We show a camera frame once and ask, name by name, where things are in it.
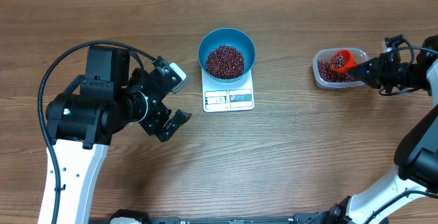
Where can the clear plastic container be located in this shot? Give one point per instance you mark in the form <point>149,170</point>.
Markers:
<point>325,55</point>

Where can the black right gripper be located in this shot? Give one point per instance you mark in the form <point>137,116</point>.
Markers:
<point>374,76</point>

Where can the white digital kitchen scale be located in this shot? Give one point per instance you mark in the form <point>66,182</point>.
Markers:
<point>227,96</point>

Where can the red beans in bowl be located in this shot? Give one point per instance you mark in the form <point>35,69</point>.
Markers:
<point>225,62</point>

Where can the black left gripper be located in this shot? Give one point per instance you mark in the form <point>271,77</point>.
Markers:
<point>160,114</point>

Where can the blue metal bowl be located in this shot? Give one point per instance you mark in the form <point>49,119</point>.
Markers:
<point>232,37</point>

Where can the red beans pile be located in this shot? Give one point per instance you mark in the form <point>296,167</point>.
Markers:
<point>328,75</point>

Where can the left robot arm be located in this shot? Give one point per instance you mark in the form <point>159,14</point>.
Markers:
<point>79,125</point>

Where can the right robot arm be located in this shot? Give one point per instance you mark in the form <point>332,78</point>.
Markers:
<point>414,174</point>

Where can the red beans in scoop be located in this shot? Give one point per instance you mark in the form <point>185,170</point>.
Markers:
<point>338,61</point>

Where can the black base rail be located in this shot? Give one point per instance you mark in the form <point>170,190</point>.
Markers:
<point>131,216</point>

